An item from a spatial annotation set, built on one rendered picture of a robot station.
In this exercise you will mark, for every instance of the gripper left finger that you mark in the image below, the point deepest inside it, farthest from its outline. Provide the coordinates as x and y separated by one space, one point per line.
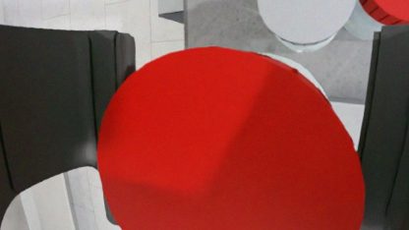
55 85

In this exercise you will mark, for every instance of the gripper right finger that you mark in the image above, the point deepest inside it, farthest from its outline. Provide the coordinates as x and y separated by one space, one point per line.
383 145

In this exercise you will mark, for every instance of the light grey tray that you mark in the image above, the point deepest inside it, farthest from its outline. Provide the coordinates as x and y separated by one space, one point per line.
351 117

